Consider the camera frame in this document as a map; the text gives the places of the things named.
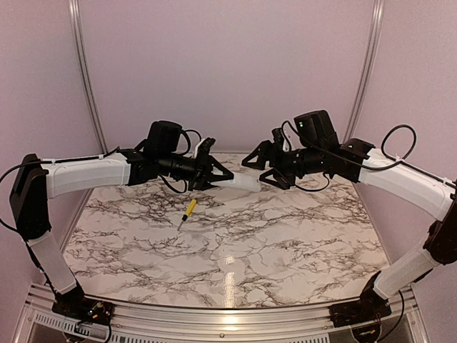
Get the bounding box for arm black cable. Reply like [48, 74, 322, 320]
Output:
[281, 119, 418, 194]
[0, 129, 203, 233]

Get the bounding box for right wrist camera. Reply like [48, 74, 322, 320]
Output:
[271, 128, 293, 153]

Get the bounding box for right aluminium corner post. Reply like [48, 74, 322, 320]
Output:
[343, 0, 386, 141]

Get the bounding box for white remote control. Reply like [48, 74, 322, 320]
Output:
[231, 173, 261, 192]

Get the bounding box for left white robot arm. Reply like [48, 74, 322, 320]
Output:
[9, 121, 234, 318]

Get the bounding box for yellow handled screwdriver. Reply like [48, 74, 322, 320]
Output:
[178, 199, 197, 230]

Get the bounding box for front aluminium rail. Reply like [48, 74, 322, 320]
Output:
[14, 286, 428, 342]

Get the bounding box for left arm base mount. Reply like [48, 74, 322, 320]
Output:
[52, 284, 114, 326]

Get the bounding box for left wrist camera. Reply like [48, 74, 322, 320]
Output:
[193, 137, 216, 158]

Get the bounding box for aluminium corner post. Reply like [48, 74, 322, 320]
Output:
[343, 0, 386, 141]
[69, 0, 108, 153]

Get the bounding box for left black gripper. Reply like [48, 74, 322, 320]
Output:
[157, 147, 233, 190]

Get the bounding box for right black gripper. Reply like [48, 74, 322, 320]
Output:
[241, 140, 326, 189]

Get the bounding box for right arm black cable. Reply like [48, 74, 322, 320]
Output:
[281, 119, 418, 194]

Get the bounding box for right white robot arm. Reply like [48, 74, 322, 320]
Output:
[242, 110, 456, 320]

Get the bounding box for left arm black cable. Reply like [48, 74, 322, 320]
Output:
[0, 129, 203, 233]

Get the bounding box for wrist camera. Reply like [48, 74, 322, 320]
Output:
[271, 128, 293, 153]
[193, 137, 216, 158]

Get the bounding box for left aluminium corner post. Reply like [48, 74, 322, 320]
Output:
[69, 0, 108, 153]

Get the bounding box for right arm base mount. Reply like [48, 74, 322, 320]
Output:
[329, 278, 392, 327]

